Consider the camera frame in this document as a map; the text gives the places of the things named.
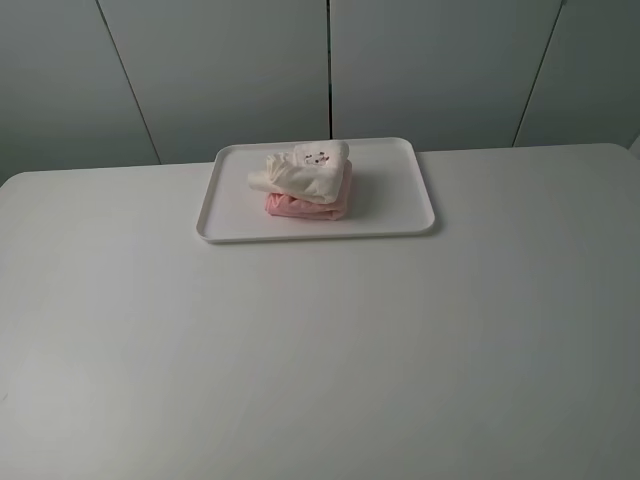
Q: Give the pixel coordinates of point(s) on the pink towel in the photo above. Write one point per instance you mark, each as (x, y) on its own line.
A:
(290, 207)

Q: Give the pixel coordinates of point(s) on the cream white towel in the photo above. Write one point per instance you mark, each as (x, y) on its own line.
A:
(311, 171)

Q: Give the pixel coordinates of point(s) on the white rectangular plastic tray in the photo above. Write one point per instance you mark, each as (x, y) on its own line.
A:
(388, 196)

